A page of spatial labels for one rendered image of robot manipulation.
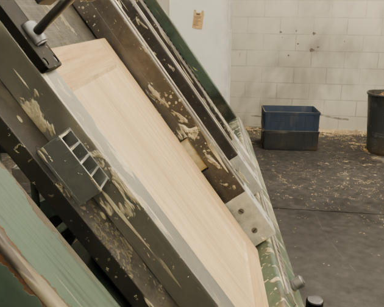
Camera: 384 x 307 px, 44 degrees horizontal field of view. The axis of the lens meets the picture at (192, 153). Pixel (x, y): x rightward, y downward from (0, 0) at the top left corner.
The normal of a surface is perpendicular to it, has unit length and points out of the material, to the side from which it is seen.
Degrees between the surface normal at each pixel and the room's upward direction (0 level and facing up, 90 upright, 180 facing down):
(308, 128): 90
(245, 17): 90
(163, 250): 90
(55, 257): 55
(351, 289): 0
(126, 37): 90
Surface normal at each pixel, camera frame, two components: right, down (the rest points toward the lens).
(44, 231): 0.82, -0.54
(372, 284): 0.01, -0.96
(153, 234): -0.04, 0.27
